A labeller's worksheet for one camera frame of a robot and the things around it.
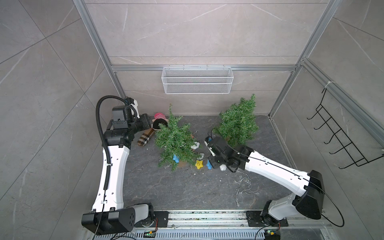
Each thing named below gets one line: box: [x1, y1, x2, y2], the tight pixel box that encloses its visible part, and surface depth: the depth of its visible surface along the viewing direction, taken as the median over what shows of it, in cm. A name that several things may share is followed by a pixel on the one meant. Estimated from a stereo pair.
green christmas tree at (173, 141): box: [154, 103, 202, 172], surface depth 76 cm
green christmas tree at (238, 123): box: [212, 93, 259, 147], surface depth 81 cm
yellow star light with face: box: [195, 160, 204, 170], surface depth 92 cm
